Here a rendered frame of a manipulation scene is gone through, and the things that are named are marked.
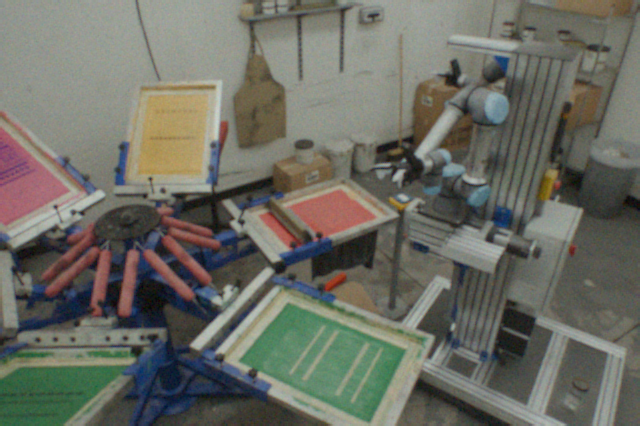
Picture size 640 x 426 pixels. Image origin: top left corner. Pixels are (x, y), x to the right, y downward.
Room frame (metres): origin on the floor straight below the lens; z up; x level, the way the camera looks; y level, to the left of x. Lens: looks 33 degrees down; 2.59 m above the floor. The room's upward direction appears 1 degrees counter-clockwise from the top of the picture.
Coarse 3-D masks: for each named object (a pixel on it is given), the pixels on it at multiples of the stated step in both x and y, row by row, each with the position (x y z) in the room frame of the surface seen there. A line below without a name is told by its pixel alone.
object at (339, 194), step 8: (336, 192) 2.72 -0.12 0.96; (344, 192) 2.71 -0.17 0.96; (312, 200) 2.62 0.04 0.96; (320, 200) 2.62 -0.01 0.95; (344, 200) 2.62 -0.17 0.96; (352, 200) 2.61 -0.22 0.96; (288, 208) 2.53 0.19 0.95; (296, 208) 2.53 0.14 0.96; (264, 216) 2.44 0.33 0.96; (272, 216) 2.44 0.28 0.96; (304, 216) 2.44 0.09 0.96; (272, 224) 2.35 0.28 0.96; (280, 224) 2.35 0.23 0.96
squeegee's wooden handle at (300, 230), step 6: (270, 198) 2.48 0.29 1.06; (270, 204) 2.48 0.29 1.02; (276, 204) 2.41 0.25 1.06; (276, 210) 2.41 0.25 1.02; (282, 210) 2.35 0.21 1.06; (282, 216) 2.34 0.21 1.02; (288, 216) 2.28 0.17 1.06; (288, 222) 2.28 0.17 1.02; (294, 222) 2.22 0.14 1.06; (294, 228) 2.22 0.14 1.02; (300, 228) 2.16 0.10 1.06; (300, 234) 2.16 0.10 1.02; (306, 234) 2.15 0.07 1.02
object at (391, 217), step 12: (336, 180) 2.81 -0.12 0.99; (348, 180) 2.81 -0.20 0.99; (300, 192) 2.66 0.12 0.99; (312, 192) 2.71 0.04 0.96; (360, 192) 2.66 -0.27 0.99; (372, 204) 2.55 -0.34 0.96; (396, 216) 2.38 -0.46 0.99; (360, 228) 2.25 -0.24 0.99; (372, 228) 2.28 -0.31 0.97; (336, 240) 2.15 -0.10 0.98; (348, 240) 2.19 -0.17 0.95; (276, 252) 2.04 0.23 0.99
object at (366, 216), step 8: (352, 208) 2.52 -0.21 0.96; (360, 208) 2.52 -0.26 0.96; (360, 216) 2.43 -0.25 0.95; (368, 216) 2.43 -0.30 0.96; (312, 224) 2.35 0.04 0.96; (352, 224) 2.35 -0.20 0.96; (360, 224) 2.35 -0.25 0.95; (280, 232) 2.27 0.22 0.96; (288, 232) 2.27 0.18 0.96; (328, 232) 2.27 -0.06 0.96; (336, 232) 2.27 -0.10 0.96; (280, 240) 2.20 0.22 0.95; (288, 240) 2.19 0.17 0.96; (296, 240) 2.19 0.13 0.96; (288, 248) 2.12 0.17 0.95
